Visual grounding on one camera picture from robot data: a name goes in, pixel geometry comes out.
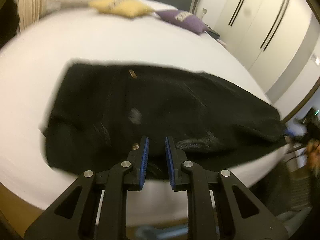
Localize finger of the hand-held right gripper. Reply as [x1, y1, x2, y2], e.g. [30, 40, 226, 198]
[284, 126, 308, 140]

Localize cream curtain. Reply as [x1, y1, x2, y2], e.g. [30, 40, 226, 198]
[19, 0, 54, 28]

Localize white wardrobe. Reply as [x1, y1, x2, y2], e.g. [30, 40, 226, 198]
[210, 0, 320, 105]

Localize yellow pillow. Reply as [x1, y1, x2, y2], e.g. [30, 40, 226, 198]
[89, 0, 155, 18]

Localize bed with white sheet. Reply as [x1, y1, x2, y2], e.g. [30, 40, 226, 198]
[0, 0, 300, 230]

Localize black pants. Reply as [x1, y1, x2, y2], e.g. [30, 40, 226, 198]
[37, 59, 288, 180]

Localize dark grey nightstand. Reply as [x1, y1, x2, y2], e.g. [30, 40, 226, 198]
[205, 26, 221, 39]

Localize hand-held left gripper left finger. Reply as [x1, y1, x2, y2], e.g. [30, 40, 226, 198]
[24, 136, 150, 240]

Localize purple pillow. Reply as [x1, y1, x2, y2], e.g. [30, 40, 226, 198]
[156, 9, 209, 35]

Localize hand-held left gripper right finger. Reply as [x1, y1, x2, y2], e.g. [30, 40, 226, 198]
[165, 137, 289, 240]

